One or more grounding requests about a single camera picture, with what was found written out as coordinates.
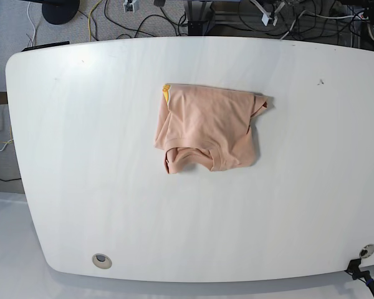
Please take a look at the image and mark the table cable grommet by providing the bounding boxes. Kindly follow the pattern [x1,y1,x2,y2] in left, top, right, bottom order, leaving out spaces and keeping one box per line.
[359,244,374,259]
[92,254,112,270]

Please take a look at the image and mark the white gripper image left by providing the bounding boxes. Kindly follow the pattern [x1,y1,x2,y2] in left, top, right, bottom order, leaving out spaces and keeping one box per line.
[123,0,139,12]

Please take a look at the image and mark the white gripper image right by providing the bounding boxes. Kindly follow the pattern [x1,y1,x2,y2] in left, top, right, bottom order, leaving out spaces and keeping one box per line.
[249,0,293,26]

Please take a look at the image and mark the white floor cable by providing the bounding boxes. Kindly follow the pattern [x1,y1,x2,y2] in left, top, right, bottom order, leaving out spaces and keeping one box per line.
[25,0,38,48]

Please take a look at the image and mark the left table cable grommet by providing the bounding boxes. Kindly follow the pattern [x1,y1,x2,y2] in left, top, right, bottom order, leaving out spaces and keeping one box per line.
[92,254,112,270]

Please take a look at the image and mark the peach pink T-shirt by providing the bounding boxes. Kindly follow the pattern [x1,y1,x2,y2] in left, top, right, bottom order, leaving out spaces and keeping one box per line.
[155,83,269,174]

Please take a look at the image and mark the black clamp with cable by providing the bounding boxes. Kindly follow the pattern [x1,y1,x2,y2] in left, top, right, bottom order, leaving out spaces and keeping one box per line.
[345,259,374,298]

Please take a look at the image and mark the yellow floor cable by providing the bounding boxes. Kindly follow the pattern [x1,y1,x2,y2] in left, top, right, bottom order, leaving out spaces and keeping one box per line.
[87,0,103,41]

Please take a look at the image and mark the right table cable grommet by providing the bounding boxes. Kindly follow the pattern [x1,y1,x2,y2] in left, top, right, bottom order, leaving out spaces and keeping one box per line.
[359,244,374,259]

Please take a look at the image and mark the black round stand base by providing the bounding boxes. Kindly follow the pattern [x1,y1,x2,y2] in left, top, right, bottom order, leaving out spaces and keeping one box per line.
[42,0,80,25]

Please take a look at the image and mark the black metal frame post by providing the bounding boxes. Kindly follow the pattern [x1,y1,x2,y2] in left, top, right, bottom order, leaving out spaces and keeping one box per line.
[183,1,214,36]

